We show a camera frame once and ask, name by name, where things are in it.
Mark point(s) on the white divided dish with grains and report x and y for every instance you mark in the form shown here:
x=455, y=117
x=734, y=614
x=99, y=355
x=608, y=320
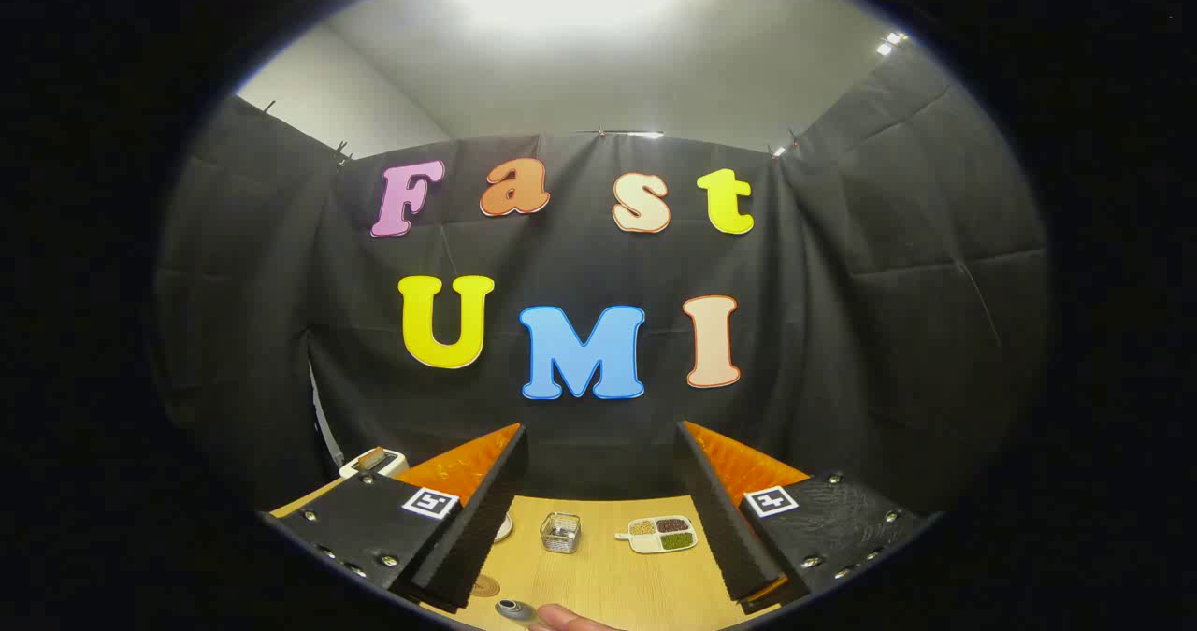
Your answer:
x=659, y=535

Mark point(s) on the cream toaster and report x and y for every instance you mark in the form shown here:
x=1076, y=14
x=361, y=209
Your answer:
x=388, y=467

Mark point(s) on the small white plate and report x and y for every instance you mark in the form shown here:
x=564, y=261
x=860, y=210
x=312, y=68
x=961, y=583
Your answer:
x=504, y=526

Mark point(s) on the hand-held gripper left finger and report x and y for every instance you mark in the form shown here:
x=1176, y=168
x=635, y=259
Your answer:
x=472, y=528

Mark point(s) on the round cork coaster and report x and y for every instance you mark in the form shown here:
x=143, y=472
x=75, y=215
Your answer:
x=484, y=586

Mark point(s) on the toast slice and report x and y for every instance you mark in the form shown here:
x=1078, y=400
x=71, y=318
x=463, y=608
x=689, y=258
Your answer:
x=371, y=457

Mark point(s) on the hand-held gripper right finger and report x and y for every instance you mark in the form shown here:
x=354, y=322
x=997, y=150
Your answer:
x=725, y=528

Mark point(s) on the wooden table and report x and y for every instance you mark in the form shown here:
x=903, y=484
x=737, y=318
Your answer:
x=598, y=584

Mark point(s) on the silver juice bottle green label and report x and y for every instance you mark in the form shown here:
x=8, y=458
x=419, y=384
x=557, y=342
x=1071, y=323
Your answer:
x=512, y=609

